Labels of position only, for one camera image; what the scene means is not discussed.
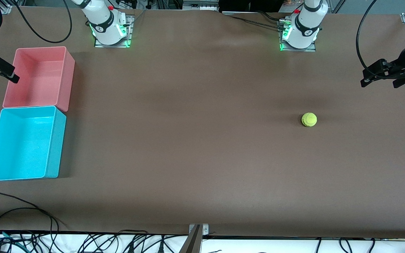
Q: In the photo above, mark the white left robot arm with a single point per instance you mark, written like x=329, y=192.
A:
x=306, y=28

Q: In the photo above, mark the aluminium camera post profile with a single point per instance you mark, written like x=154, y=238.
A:
x=192, y=242

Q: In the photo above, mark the yellow-green tennis ball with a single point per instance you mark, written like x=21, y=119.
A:
x=309, y=119

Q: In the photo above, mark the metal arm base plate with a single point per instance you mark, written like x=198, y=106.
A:
x=313, y=49
x=129, y=35

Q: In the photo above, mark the pink plastic bin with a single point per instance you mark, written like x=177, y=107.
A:
x=37, y=80

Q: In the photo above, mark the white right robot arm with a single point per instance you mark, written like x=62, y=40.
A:
x=105, y=24

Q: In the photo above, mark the metal post bracket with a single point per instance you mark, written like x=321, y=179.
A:
x=205, y=230

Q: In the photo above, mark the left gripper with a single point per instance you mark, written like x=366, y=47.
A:
x=404, y=58

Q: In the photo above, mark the blue plastic bin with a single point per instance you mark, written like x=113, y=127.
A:
x=23, y=147

